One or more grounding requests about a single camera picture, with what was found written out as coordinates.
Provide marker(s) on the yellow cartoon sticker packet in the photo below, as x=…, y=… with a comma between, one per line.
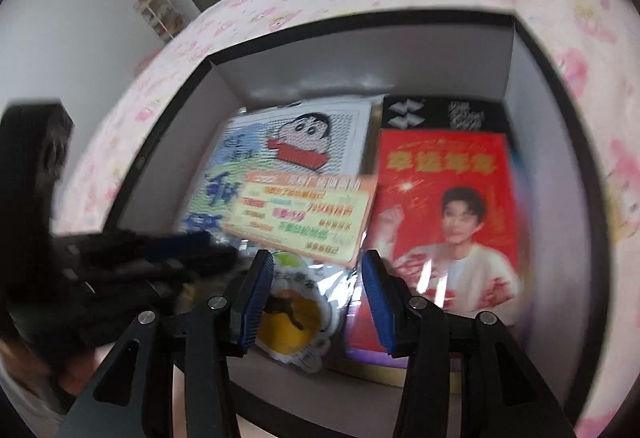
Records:
x=300, y=318

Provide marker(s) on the yellow screen protector packet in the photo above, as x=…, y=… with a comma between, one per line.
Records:
x=380, y=370

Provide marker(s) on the cartoon bead pattern packet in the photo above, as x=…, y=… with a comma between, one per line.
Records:
x=300, y=138

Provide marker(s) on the red packet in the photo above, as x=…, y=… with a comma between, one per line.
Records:
x=450, y=178

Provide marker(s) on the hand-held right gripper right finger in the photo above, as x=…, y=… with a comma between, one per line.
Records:
x=380, y=303

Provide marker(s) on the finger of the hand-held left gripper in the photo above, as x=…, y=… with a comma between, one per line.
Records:
x=175, y=243
x=210, y=263

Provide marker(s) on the black cardboard box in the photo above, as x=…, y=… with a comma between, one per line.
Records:
x=350, y=63

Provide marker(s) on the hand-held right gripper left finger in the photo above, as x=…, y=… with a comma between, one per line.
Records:
x=255, y=303

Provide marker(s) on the white shelf rack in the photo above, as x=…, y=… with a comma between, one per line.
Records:
x=160, y=13

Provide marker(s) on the orange printed card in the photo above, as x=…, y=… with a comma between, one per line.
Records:
x=300, y=213

